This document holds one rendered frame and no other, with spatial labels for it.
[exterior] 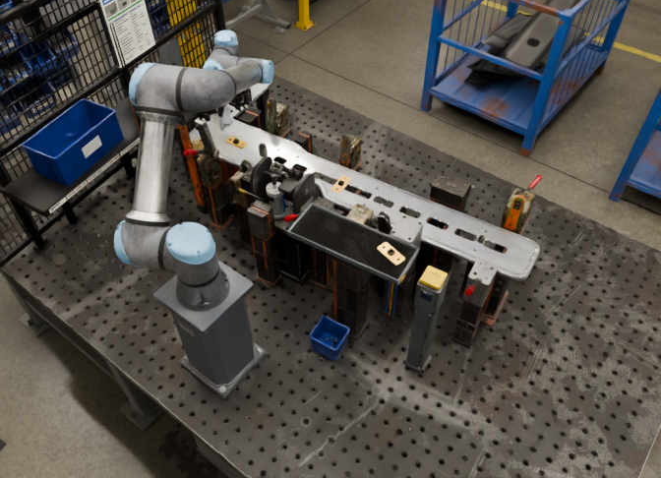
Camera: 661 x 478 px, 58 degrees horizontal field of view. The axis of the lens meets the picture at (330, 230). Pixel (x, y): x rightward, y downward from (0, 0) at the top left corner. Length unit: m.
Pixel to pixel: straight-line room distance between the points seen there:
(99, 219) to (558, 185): 2.57
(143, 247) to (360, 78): 3.07
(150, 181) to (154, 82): 0.25
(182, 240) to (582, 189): 2.75
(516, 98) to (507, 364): 2.36
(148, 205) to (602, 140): 3.22
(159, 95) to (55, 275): 1.09
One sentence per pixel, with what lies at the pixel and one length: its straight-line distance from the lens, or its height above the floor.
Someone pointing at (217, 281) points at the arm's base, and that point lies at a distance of 1.69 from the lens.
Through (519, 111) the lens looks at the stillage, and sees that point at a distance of 4.02.
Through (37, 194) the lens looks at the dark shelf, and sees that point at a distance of 2.33.
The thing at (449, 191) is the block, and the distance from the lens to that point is 2.12.
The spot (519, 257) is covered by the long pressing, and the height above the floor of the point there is 1.00.
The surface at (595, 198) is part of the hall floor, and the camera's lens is 3.82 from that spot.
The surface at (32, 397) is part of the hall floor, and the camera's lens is 3.09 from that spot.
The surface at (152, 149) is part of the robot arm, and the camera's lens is 1.63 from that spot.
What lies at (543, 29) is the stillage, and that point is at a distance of 4.21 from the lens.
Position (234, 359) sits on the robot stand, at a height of 0.82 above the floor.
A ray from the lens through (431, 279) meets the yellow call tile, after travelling 1.69.
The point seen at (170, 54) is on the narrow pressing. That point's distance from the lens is 2.36.
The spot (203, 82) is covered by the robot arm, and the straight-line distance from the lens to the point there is 1.60.
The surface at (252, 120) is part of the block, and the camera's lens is 2.49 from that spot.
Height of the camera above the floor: 2.49
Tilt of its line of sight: 48 degrees down
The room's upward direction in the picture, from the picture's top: 1 degrees counter-clockwise
